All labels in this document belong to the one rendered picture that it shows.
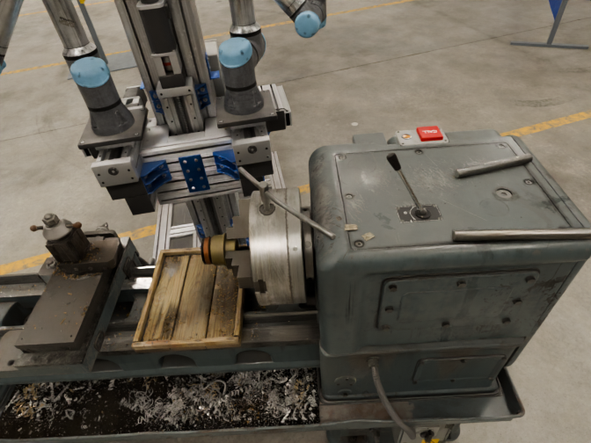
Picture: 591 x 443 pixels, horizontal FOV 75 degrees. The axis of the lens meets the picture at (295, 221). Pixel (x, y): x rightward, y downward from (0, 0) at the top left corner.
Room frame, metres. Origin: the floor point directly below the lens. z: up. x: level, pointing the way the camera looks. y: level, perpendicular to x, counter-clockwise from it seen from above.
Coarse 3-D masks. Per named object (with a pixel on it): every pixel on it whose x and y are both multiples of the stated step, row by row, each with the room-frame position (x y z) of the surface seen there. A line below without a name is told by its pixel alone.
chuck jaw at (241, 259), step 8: (232, 256) 0.67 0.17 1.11; (240, 256) 0.67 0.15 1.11; (248, 256) 0.67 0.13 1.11; (232, 264) 0.64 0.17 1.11; (240, 264) 0.64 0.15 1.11; (248, 264) 0.64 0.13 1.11; (240, 272) 0.61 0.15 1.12; (248, 272) 0.60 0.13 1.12; (240, 280) 0.59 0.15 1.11; (248, 280) 0.59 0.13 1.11; (256, 288) 0.57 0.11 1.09; (264, 288) 0.57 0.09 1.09
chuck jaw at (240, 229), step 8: (240, 200) 0.79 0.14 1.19; (248, 200) 0.79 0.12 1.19; (240, 208) 0.78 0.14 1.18; (248, 208) 0.77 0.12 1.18; (232, 216) 0.76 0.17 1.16; (240, 216) 0.76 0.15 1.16; (248, 216) 0.76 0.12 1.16; (240, 224) 0.75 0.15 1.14; (248, 224) 0.75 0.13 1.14; (232, 232) 0.74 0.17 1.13; (240, 232) 0.74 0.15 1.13; (248, 232) 0.73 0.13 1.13
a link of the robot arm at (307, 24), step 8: (280, 0) 1.32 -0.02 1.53; (288, 0) 1.31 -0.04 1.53; (296, 0) 1.31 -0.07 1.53; (304, 0) 1.32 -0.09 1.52; (288, 8) 1.31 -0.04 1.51; (296, 8) 1.30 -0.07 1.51; (304, 8) 1.30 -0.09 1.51; (312, 8) 1.32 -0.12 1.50; (320, 8) 1.37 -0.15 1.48; (288, 16) 1.32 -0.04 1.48; (296, 16) 1.30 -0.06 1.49; (304, 16) 1.28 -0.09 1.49; (312, 16) 1.28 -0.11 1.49; (320, 16) 1.33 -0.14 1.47; (296, 24) 1.28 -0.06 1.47; (304, 24) 1.28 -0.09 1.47; (312, 24) 1.27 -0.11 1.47; (320, 24) 1.31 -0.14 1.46; (296, 32) 1.29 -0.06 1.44; (304, 32) 1.28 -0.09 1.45; (312, 32) 1.27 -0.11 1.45
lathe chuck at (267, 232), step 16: (256, 192) 0.78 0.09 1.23; (272, 192) 0.77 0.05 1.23; (256, 208) 0.70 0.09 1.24; (256, 224) 0.66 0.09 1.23; (272, 224) 0.66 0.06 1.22; (256, 240) 0.63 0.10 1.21; (272, 240) 0.62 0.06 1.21; (256, 256) 0.60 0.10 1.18; (272, 256) 0.60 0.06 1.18; (256, 272) 0.58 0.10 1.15; (272, 272) 0.57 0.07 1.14; (288, 272) 0.57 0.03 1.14; (272, 288) 0.56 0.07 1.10; (288, 288) 0.56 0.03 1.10; (272, 304) 0.58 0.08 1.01
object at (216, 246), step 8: (208, 240) 0.73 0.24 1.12; (216, 240) 0.72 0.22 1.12; (224, 240) 0.72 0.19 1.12; (232, 240) 0.73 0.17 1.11; (208, 248) 0.71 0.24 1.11; (216, 248) 0.70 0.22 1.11; (224, 248) 0.70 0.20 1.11; (232, 248) 0.70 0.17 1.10; (208, 256) 0.69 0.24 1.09; (216, 256) 0.69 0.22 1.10; (224, 256) 0.68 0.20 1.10; (208, 264) 0.69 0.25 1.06; (216, 264) 0.68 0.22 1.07; (224, 264) 0.68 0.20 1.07
